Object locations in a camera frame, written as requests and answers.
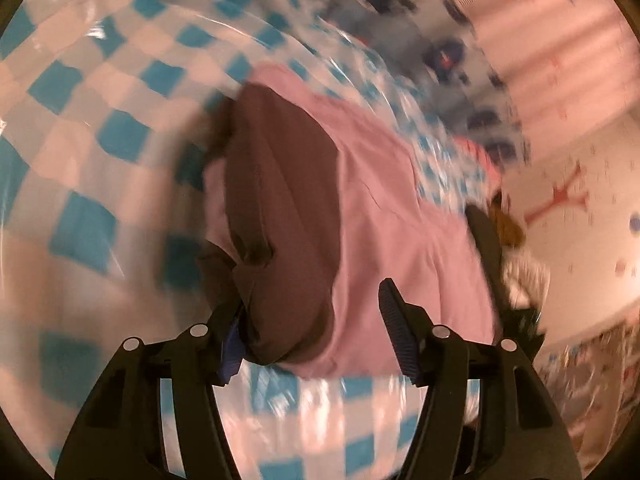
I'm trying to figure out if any pink garment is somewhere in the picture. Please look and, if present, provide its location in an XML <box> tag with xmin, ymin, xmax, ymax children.
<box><xmin>199</xmin><ymin>64</ymin><xmax>498</xmax><ymax>378</ymax></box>

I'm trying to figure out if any black garment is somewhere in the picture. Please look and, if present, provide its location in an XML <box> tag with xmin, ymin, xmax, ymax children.
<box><xmin>464</xmin><ymin>204</ymin><xmax>546</xmax><ymax>362</ymax></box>

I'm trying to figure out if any white quilted jacket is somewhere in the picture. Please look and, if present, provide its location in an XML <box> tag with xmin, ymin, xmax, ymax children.
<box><xmin>502</xmin><ymin>247</ymin><xmax>551</xmax><ymax>309</ymax></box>

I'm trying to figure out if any brown fur collar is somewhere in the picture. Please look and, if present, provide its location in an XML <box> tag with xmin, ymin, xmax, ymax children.
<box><xmin>488</xmin><ymin>190</ymin><xmax>526</xmax><ymax>248</ymax></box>

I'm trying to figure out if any pink folded cloth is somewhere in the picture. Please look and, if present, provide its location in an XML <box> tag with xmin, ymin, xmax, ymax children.
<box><xmin>454</xmin><ymin>136</ymin><xmax>502</xmax><ymax>188</ymax></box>

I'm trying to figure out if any blue white checkered bedsheet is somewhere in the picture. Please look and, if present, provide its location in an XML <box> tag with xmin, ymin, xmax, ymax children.
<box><xmin>1</xmin><ymin>0</ymin><xmax>487</xmax><ymax>471</ymax></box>

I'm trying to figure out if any grey patterned pillow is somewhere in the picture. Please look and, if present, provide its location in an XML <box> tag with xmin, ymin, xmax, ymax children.
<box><xmin>322</xmin><ymin>0</ymin><xmax>530</xmax><ymax>169</ymax></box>

